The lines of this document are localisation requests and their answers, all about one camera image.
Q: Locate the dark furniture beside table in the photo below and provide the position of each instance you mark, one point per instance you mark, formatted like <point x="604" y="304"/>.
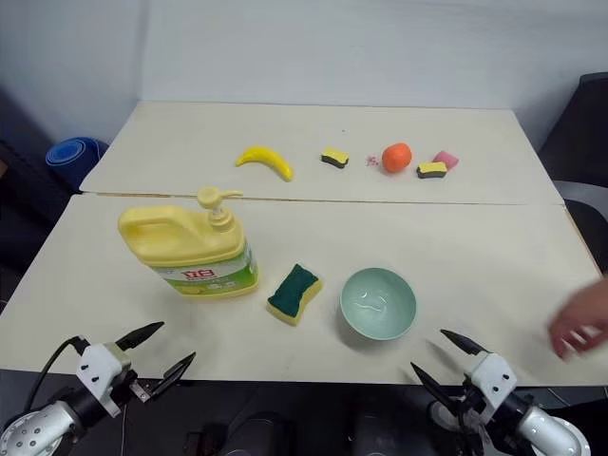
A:
<point x="28" y="199"/>

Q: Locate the yellow banana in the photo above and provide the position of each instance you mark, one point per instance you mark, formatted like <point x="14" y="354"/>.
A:
<point x="266" y="159"/>

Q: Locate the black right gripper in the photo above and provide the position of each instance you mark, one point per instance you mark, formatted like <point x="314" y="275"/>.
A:
<point x="468" y="404"/>

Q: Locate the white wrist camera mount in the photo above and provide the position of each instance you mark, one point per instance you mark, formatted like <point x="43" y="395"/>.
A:
<point x="97" y="368"/>
<point x="491" y="377"/>

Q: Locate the mint green bowl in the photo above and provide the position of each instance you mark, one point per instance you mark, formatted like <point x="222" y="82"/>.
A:
<point x="377" y="304"/>

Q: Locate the green and yellow sponge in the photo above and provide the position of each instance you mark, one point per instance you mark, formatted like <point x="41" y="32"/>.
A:
<point x="292" y="295"/>

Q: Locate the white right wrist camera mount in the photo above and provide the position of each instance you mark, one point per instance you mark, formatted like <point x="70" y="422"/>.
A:
<point x="491" y="377"/>

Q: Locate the pink sponge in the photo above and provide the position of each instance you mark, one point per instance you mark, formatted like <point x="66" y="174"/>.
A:
<point x="447" y="158"/>

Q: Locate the yellow detergent pump bottle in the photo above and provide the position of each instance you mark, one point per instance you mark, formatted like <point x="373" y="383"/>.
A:
<point x="185" y="247"/>

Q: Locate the black office chair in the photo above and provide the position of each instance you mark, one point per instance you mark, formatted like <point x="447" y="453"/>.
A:
<point x="577" y="157"/>

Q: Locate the orange fruit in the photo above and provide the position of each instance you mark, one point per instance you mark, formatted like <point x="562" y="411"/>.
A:
<point x="396" y="157"/>

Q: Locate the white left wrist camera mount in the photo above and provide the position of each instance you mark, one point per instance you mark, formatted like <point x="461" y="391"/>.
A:
<point x="97" y="368"/>

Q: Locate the person's bare hand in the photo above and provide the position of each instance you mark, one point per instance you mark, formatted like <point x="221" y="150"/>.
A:
<point x="582" y="309"/>

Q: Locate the blue rolled mat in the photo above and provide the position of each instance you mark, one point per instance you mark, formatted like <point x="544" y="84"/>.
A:
<point x="71" y="154"/>

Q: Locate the small yellow black sponge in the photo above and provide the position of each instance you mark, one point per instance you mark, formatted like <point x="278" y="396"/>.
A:
<point x="335" y="157"/>
<point x="431" y="169"/>

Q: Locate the pink crumbs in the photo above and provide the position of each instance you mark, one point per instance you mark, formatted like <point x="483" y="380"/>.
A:
<point x="373" y="160"/>

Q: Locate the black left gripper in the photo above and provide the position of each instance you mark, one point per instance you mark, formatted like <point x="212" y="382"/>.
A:
<point x="135" y="382"/>

